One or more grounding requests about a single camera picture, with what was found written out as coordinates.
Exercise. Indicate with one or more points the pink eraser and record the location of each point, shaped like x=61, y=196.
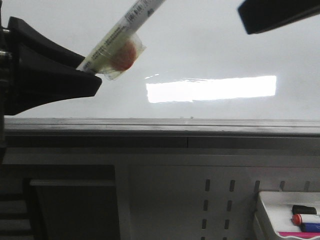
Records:
x=303, y=235

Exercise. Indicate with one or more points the white whiteboard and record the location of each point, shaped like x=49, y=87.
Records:
x=199, y=63

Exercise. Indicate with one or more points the dark cabinet box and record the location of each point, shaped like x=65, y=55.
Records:
x=58, y=202

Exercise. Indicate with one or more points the red capped marker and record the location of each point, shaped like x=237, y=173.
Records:
x=298, y=219

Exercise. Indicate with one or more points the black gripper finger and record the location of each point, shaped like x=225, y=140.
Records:
x=42, y=71
x=259, y=16

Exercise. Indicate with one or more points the white black whiteboard marker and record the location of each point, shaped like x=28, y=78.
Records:
x=121, y=46

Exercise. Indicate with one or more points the blue capped marker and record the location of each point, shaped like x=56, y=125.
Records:
x=309, y=227

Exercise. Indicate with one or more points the white plastic tray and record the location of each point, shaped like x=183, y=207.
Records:
x=274, y=213

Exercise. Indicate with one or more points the grey whiteboard marker ledge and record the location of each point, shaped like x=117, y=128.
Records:
x=162, y=133

